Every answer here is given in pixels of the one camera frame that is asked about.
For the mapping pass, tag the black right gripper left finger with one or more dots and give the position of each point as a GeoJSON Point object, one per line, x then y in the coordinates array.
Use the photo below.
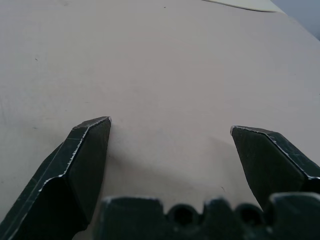
{"type": "Point", "coordinates": [55, 190]}

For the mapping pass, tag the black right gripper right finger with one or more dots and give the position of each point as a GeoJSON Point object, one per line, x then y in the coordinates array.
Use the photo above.
{"type": "Point", "coordinates": [270, 165]}

